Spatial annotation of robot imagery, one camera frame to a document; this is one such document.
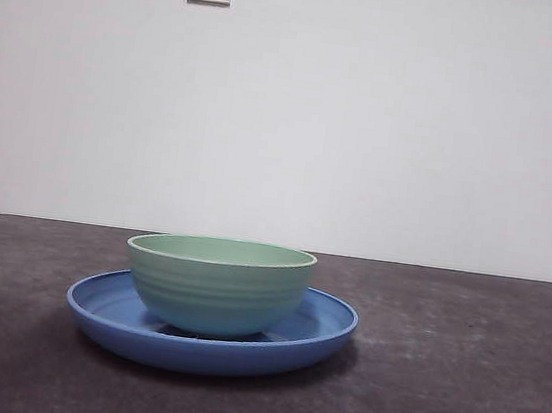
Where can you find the green ribbed bowl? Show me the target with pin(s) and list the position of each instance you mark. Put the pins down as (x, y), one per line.
(214, 299)

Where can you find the blue round plate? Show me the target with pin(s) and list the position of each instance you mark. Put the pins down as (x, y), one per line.
(197, 355)

